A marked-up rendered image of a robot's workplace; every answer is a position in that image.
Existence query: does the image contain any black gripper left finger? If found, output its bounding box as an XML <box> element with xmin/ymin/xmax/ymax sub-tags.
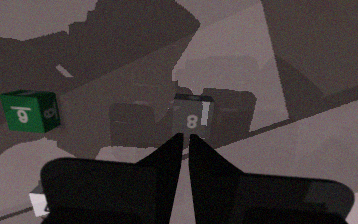
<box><xmin>40</xmin><ymin>133</ymin><xmax>184</xmax><ymax>224</ymax></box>

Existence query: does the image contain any green block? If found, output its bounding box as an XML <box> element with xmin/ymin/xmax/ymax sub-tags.
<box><xmin>0</xmin><ymin>90</ymin><xmax>61</xmax><ymax>133</ymax></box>

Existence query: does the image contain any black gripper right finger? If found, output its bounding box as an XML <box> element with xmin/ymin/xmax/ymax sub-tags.
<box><xmin>189</xmin><ymin>134</ymin><xmax>355</xmax><ymax>224</ymax></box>

